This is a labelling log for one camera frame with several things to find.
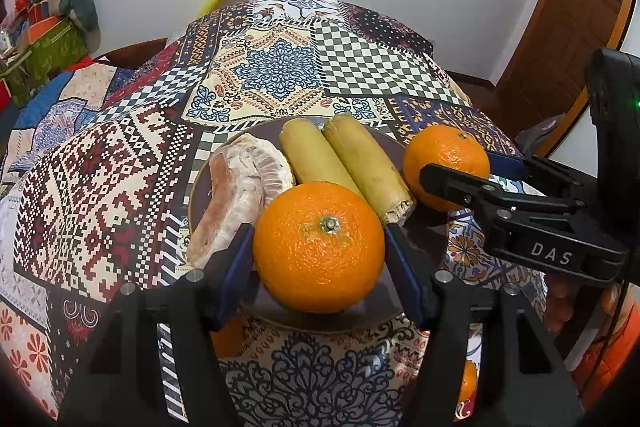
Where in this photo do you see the medium orange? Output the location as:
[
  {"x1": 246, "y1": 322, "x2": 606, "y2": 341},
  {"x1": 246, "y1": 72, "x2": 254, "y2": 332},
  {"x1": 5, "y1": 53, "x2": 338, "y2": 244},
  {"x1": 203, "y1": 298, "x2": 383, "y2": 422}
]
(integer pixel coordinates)
[{"x1": 402, "y1": 124, "x2": 491, "y2": 212}]

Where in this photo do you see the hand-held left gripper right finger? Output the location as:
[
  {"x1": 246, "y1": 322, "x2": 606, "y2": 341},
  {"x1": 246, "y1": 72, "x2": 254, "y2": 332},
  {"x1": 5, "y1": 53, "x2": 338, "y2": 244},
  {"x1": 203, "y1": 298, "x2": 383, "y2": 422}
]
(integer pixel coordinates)
[{"x1": 382, "y1": 224, "x2": 586, "y2": 427}]

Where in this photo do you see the yellow banana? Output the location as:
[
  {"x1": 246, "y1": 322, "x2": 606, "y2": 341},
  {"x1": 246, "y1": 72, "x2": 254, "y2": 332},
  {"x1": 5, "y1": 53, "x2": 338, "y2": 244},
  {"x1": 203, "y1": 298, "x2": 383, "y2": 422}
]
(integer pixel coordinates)
[
  {"x1": 279, "y1": 118, "x2": 364, "y2": 198},
  {"x1": 322, "y1": 114, "x2": 417, "y2": 226}
]

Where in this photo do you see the peeled pomelo segment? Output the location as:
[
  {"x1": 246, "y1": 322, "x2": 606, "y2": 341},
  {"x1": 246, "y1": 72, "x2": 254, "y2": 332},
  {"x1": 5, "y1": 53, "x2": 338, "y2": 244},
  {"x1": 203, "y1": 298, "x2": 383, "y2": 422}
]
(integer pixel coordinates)
[
  {"x1": 225, "y1": 133, "x2": 296, "y2": 208},
  {"x1": 186, "y1": 151, "x2": 266, "y2": 271}
]

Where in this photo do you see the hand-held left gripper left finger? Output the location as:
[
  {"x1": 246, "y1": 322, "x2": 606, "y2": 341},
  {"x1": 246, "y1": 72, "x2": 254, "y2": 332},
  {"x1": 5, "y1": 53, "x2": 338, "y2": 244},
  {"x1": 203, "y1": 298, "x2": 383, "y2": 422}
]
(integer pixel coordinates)
[{"x1": 60, "y1": 224, "x2": 256, "y2": 427}]

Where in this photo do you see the grey cloth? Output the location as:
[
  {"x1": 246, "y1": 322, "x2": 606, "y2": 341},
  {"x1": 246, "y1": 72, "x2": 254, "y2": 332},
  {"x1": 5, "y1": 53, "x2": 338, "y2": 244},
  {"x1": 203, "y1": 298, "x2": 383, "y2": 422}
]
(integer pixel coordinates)
[{"x1": 515, "y1": 114, "x2": 564, "y2": 154}]

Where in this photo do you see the large orange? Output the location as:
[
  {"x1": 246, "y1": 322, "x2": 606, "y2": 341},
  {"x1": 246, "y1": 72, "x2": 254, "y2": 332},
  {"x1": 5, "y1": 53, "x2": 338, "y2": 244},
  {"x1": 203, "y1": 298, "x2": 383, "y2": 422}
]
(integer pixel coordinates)
[{"x1": 252, "y1": 182, "x2": 386, "y2": 314}]

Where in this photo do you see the orange box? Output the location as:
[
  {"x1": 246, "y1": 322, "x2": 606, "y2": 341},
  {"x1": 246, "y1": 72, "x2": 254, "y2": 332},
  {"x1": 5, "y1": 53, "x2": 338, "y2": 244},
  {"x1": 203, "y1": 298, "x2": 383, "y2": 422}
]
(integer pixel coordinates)
[{"x1": 27, "y1": 14, "x2": 71, "y2": 44}]

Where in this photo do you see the dark wooden bed frame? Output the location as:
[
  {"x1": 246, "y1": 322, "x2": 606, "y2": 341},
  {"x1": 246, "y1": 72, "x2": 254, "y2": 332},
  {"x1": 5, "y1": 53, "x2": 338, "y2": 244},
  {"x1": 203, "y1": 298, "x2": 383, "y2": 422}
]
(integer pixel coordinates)
[{"x1": 95, "y1": 38, "x2": 172, "y2": 68}]

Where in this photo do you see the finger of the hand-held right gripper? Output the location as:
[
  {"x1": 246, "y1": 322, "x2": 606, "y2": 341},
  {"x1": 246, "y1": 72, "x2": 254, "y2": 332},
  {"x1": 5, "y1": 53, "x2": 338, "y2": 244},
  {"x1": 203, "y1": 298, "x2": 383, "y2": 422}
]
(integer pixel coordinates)
[
  {"x1": 419, "y1": 163, "x2": 587, "y2": 234},
  {"x1": 485, "y1": 151, "x2": 597, "y2": 200}
]

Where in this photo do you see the small orange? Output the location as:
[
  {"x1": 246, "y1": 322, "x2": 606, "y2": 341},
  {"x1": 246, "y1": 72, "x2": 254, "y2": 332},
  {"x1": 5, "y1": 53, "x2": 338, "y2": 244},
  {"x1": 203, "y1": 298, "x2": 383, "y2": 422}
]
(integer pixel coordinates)
[
  {"x1": 457, "y1": 359, "x2": 480, "y2": 408},
  {"x1": 212, "y1": 314, "x2": 247, "y2": 359}
]

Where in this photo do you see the patchwork printed blanket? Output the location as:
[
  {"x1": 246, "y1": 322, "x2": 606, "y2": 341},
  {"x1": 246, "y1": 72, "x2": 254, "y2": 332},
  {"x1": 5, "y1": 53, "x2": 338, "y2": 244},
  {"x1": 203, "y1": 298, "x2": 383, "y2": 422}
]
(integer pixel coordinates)
[{"x1": 0, "y1": 0, "x2": 551, "y2": 427}]

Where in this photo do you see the person's right hand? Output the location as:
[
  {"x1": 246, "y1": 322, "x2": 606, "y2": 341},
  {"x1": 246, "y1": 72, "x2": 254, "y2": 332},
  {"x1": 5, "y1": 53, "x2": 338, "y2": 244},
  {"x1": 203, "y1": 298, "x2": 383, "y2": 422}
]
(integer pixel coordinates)
[{"x1": 544, "y1": 277, "x2": 624, "y2": 334}]

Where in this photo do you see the purple plate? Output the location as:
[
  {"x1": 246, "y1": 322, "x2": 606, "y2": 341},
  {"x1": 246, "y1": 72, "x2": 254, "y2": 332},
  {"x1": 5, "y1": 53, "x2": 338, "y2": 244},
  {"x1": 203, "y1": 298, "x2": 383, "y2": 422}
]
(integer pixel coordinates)
[{"x1": 187, "y1": 117, "x2": 449, "y2": 323}]

